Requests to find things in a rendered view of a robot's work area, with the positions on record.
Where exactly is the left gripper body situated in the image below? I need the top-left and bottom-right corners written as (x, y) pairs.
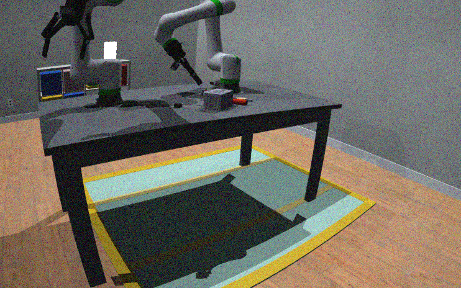
top-left (171, 48), bottom-right (186, 61)

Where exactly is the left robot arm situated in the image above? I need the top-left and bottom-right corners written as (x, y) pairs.
top-left (154, 0), bottom-right (241, 93)

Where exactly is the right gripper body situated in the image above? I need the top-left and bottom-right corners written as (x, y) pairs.
top-left (64, 0), bottom-right (87, 26)

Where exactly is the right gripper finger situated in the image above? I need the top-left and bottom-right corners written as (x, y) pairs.
top-left (72, 13), bottom-right (94, 60)
top-left (41, 12), bottom-right (69, 58)

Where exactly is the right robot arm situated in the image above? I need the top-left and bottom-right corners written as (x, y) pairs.
top-left (59, 0), bottom-right (123, 107)

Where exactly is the red screwdriver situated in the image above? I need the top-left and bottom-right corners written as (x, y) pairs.
top-left (232, 99), bottom-right (248, 105)

